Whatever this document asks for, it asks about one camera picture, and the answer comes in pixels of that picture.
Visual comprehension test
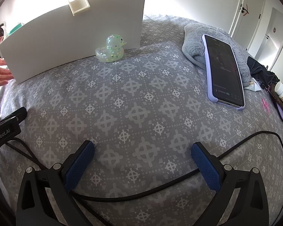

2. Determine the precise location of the grey plush cloth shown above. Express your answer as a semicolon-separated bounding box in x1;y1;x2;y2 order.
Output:
181;23;251;89

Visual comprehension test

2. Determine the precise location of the white foam board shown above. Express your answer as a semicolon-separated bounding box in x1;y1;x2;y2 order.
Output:
0;0;146;85

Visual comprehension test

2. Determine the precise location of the patterned grey bedspread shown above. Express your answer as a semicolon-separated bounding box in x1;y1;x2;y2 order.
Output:
0;14;283;226

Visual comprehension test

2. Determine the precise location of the pink hair clip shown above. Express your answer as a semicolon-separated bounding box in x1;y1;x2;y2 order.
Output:
261;99;271;115

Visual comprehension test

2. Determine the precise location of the purple hairbrush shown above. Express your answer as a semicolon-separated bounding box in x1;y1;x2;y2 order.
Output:
274;98;283;123

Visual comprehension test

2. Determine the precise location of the black braided cable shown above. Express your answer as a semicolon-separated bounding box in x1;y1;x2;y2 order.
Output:
69;131;283;203

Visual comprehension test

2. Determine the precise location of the glitter clear duck toy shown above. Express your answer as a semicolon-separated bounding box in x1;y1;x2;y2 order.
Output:
95;34;127;63

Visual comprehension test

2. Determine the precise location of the teal box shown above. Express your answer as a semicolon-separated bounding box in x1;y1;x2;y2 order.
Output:
9;22;24;34

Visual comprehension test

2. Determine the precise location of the white cabinet door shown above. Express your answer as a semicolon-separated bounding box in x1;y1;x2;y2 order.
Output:
246;7;283;72

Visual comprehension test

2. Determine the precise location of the smartphone in lilac case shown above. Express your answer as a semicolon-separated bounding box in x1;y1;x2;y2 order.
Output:
201;34;246;111

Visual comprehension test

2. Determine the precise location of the white paper wrapper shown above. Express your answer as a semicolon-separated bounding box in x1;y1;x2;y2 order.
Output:
244;78;263;93

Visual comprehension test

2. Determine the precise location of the dark clothing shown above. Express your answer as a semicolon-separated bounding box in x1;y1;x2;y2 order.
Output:
247;56;281;90

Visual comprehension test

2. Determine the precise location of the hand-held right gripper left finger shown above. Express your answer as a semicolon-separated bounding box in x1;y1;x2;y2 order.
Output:
15;140;95;226

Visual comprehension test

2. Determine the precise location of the cream plastic bracket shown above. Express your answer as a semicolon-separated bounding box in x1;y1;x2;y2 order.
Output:
68;0;90;17

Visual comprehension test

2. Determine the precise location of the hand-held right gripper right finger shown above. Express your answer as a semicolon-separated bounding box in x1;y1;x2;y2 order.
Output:
191;142;270;226

